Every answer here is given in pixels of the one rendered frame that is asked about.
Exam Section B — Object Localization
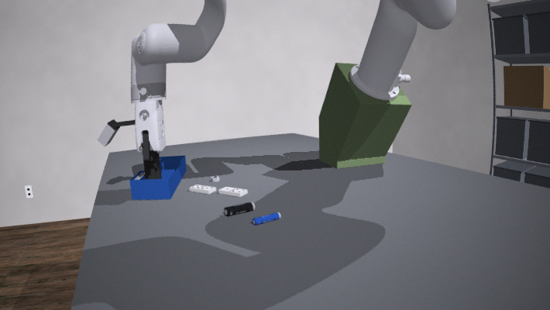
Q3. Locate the blue rack of labelled bins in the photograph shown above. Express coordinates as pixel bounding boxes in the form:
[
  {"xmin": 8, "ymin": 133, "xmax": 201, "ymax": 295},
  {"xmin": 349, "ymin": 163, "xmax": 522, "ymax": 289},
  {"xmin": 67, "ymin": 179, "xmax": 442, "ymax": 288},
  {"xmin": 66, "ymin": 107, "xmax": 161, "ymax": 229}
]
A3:
[{"xmin": 129, "ymin": 156, "xmax": 187, "ymax": 200}]

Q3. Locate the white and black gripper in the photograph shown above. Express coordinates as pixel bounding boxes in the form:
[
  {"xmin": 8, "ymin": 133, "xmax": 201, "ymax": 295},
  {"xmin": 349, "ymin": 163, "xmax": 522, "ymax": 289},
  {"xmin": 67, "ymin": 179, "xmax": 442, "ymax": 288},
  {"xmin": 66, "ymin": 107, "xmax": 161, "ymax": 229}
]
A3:
[{"xmin": 131, "ymin": 97, "xmax": 167, "ymax": 179}]

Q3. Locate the white domino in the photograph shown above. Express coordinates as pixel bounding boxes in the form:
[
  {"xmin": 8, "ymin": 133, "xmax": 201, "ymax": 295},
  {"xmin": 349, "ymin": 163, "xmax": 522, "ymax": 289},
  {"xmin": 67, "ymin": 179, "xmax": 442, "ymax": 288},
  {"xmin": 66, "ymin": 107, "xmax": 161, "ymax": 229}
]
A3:
[
  {"xmin": 218, "ymin": 187, "xmax": 248, "ymax": 197},
  {"xmin": 190, "ymin": 184, "xmax": 216, "ymax": 194}
]

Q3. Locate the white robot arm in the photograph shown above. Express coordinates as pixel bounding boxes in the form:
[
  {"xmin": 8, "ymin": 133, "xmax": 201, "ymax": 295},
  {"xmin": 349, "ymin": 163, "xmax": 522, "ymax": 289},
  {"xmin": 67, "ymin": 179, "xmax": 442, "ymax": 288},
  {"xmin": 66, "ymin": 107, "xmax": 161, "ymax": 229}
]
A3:
[{"xmin": 98, "ymin": 0, "xmax": 456, "ymax": 146}]

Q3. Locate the blue battery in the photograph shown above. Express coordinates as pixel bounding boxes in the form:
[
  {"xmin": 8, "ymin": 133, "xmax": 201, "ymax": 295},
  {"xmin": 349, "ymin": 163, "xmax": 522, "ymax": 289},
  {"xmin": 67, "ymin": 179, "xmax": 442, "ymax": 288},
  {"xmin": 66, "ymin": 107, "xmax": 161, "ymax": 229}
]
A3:
[{"xmin": 253, "ymin": 212, "xmax": 280, "ymax": 225}]

